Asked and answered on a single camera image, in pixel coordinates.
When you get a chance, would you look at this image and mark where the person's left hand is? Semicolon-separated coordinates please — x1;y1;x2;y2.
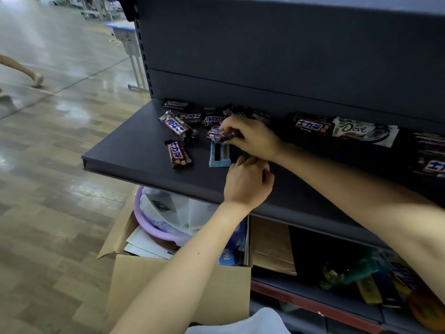
223;155;275;211

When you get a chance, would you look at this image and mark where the person's right hand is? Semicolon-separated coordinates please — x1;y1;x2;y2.
219;116;288;163

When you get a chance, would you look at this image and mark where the light blue Dove bar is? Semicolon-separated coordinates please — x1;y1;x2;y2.
208;140;233;168

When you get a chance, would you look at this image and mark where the pile of mixed chocolate bars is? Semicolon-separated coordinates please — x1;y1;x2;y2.
159;98;272;169

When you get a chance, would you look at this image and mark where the dark grey metal shelf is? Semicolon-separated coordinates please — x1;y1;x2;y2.
82;0;445;334

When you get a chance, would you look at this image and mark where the Dove bar blue white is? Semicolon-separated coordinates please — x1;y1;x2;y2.
331;116;400;148

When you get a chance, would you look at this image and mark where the person's right forearm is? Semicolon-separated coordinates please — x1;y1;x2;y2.
274;142;445;304

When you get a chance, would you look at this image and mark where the person's left forearm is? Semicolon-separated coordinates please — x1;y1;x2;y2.
111;201;252;334

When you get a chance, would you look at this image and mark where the blue printed package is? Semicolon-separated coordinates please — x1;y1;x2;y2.
218;218;248;267

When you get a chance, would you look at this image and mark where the flat cardboard piece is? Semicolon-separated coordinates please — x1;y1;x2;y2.
249;215;298;276

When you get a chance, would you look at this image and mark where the clear plastic bag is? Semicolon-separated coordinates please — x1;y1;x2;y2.
140;186;219;238

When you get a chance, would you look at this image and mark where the purple plastic basin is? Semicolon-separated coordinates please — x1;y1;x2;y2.
133;185;192;243

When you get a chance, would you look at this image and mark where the teal plastic bottle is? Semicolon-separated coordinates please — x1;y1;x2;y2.
342;257;380;286

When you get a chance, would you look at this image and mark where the cardboard box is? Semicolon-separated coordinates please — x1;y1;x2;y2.
97;185;252;326

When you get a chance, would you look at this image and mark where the grey school desk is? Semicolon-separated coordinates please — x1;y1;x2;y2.
105;20;151;93

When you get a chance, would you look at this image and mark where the yellow plastic bottle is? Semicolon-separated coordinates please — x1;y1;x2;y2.
356;276;383;305

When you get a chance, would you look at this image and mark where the dark blue carton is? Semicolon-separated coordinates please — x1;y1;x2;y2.
373;270;405;308

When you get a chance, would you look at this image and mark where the orange blue detergent bag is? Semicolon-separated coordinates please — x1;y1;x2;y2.
382;250;422;293

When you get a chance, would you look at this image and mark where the orange plastic tub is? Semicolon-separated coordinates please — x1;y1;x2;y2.
406;288;445;333

